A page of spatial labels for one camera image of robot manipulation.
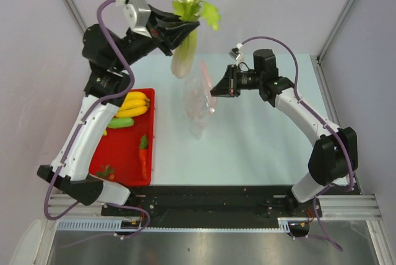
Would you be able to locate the yellow banana bunch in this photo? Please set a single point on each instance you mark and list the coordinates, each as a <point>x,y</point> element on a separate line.
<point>135,104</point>

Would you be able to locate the orange carrot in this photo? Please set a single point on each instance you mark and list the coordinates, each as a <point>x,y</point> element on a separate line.
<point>143,155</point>

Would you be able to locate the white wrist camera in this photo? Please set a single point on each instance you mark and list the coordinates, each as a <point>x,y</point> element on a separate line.
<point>137,13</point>
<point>236,53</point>

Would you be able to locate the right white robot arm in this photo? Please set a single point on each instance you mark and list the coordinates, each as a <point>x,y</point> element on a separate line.
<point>334,149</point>

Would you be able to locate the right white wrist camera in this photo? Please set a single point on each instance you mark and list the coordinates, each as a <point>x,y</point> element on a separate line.
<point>236,53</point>

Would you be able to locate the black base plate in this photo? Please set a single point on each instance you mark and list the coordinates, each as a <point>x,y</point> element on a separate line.
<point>214,207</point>

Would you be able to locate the red strawberries with leaves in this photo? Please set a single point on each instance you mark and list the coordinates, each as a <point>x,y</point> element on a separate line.
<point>106,172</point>

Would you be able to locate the green cucumber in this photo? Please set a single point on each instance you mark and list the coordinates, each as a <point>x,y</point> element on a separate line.
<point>118,123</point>

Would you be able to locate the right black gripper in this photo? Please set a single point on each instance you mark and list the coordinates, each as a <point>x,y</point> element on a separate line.
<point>228,86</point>

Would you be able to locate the white slotted cable duct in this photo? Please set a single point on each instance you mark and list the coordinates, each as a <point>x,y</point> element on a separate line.
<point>108,225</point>

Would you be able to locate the green celery stalk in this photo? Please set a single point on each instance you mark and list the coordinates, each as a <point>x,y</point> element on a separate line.
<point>191,11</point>

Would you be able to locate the clear zip top bag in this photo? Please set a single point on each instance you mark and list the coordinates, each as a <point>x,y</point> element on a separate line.
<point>198,103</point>

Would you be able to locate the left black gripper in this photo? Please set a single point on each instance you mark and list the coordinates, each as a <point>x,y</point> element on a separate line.
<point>169,35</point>

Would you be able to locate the red plastic tray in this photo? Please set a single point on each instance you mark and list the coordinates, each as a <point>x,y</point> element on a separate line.
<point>120,148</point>

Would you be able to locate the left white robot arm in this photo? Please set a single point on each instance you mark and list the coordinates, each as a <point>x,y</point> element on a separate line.
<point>111,77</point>

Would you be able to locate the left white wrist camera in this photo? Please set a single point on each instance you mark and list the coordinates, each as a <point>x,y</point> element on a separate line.
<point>137,13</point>

